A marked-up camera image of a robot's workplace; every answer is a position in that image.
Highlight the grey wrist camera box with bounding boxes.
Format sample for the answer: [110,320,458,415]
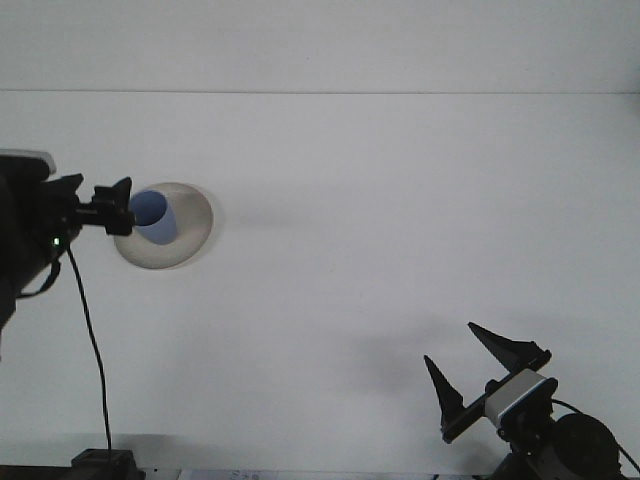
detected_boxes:
[485,369,549,426]
[0,148,56,175]

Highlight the long black arm cable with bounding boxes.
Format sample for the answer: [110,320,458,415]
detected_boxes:
[65,247,114,454]

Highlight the short black cable loop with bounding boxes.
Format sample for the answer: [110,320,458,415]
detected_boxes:
[17,258,63,300]

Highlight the pale blue cup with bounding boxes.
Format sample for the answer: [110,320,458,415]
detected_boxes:
[128,189,180,246]

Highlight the pale round plate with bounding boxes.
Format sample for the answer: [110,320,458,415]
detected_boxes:
[113,181,220,272]

